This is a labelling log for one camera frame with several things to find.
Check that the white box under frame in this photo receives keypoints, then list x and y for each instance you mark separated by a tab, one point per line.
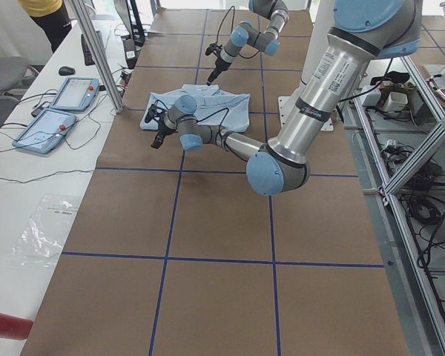
396	101

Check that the light blue button shirt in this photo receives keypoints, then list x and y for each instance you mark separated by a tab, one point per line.
214	106

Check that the red cylinder bottle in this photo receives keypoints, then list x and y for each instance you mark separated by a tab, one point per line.
14	328

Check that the aluminium frame post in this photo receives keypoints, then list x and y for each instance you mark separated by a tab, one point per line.
98	53

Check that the lower blue teach pendant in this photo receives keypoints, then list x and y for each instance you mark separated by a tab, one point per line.
45	132

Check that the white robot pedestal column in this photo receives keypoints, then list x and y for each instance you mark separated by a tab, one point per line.
311	74

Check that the clear plastic bag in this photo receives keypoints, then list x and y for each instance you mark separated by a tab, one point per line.
45	233

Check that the aluminium side frame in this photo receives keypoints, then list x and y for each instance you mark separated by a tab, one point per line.
404	153

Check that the black keyboard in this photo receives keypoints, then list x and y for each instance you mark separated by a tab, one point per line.
88	57

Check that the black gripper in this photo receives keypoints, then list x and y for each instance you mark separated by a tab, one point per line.
163	130
218	67

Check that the seated person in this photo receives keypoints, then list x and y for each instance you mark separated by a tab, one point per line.
51	16

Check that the upper blue teach pendant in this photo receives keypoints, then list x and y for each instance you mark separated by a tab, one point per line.
76	94

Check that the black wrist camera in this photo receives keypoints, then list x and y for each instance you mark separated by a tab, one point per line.
153	114
213	49

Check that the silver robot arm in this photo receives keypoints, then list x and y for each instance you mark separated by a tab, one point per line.
245	34
358	32

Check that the grey office chair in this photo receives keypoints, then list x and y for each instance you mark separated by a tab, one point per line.
12	71

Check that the blue teach pendant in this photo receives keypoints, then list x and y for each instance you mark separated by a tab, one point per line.
76	94
45	132

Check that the black computer mouse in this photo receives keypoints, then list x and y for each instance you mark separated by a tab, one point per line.
66	71

